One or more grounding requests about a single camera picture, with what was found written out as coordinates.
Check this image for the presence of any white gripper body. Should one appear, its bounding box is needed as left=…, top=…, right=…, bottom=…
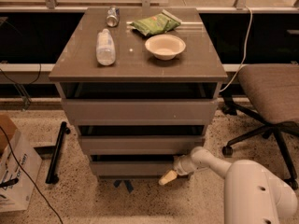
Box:
left=173, top=155, right=197, bottom=175

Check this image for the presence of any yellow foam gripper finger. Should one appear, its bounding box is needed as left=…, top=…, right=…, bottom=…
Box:
left=159, top=170, right=178, bottom=186

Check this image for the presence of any black floor cable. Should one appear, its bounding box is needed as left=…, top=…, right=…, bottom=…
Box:
left=0, top=126, right=64, bottom=224

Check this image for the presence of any blue tape on floor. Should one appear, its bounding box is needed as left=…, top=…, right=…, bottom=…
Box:
left=113, top=180, right=134, bottom=193

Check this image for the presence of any grey drawer cabinet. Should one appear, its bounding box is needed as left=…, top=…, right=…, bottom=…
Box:
left=48, top=7, right=228, bottom=182

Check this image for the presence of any brown cardboard box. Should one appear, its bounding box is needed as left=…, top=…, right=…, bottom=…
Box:
left=0, top=114, right=17, bottom=154

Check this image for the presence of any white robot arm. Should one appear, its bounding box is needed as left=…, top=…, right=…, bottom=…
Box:
left=159, top=147, right=298, bottom=224

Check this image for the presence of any grey bottom drawer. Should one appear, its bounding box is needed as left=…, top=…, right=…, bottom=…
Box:
left=90, top=161, right=173, bottom=178

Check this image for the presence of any black metal bar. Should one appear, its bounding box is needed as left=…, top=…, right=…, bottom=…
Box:
left=46, top=121, right=70, bottom=184

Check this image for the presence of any grey top drawer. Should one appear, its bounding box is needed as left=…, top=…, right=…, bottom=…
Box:
left=62, top=99, right=218, bottom=126

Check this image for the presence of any white paper bowl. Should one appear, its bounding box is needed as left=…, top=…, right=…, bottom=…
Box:
left=145, top=35, right=186, bottom=61

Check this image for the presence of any silver soda can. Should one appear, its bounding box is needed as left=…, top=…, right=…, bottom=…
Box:
left=107, top=7, right=120, bottom=27

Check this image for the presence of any green chip bag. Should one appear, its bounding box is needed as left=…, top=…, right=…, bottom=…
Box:
left=131, top=9, right=182, bottom=36

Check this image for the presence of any grey drawer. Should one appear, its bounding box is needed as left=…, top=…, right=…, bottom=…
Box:
left=78, top=135, right=206, bottom=155
left=90, top=161, right=173, bottom=178
left=62, top=99, right=218, bottom=126

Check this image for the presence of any grey middle drawer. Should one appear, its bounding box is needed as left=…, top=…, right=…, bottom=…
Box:
left=78, top=135, right=206, bottom=155

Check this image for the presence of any white hanging cable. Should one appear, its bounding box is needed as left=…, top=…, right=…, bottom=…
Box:
left=218, top=6, right=253, bottom=94

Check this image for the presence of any brown office chair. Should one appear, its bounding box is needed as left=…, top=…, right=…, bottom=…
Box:
left=222, top=63, right=299, bottom=189

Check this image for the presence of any white cardboard box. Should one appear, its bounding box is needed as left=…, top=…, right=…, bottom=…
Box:
left=0, top=131, right=42, bottom=212

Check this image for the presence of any clear plastic water bottle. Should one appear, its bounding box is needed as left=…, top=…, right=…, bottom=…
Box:
left=96, top=29, right=116, bottom=66

